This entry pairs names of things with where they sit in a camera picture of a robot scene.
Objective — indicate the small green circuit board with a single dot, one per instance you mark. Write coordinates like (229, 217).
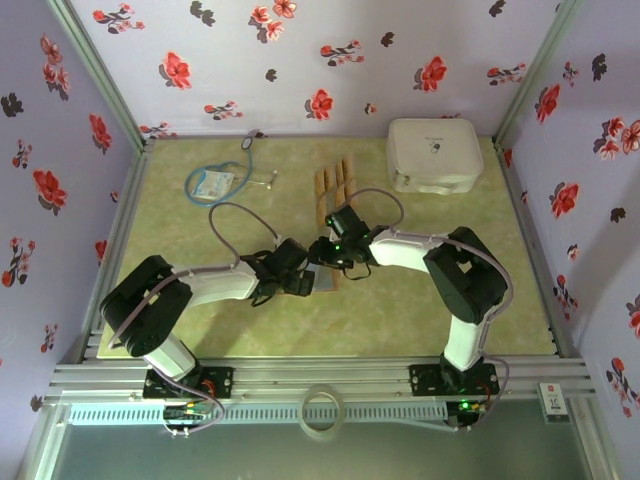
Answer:
(472, 407)
(187, 413)

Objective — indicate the wooden slatted rack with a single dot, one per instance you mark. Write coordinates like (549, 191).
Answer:
(330, 210)

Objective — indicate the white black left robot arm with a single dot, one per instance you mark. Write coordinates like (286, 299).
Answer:
(220, 282)

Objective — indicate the brown leather card holder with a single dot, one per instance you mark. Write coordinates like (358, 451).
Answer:
(325, 282)

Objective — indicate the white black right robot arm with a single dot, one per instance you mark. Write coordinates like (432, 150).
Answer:
(400, 250)

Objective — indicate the blue tube stethoscope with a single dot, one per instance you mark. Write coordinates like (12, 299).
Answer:
(247, 142)

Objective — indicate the clear tape roll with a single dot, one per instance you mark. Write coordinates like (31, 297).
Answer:
(302, 415)

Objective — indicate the aluminium cross rail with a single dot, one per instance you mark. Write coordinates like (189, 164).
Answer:
(325, 375)

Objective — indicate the aluminium frame post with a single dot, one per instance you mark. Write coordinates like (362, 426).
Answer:
(537, 70)
(105, 75)

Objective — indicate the small white labelled box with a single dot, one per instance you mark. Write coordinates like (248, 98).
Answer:
(554, 402)

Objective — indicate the white zip case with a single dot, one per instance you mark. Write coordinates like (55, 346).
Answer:
(435, 150)

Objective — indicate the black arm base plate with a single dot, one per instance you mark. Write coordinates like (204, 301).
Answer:
(220, 382)
(425, 380)

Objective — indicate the blue white plastic packet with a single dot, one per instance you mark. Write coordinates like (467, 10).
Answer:
(212, 182)

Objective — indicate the aluminium side rail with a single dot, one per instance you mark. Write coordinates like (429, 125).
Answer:
(131, 200)
(528, 225)

